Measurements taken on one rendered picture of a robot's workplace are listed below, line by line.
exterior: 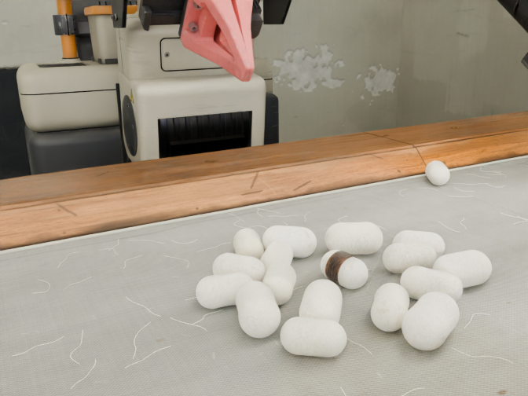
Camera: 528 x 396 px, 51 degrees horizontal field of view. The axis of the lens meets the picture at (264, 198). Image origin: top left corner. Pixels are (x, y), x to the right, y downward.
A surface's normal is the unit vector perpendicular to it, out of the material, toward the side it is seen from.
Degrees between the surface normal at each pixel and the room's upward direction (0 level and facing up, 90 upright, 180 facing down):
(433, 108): 89
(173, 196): 45
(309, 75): 90
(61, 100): 90
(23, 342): 0
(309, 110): 90
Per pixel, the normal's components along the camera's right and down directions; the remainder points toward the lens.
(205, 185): 0.32, -0.49
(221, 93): 0.41, 0.40
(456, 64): -0.91, 0.14
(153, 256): -0.02, -0.95
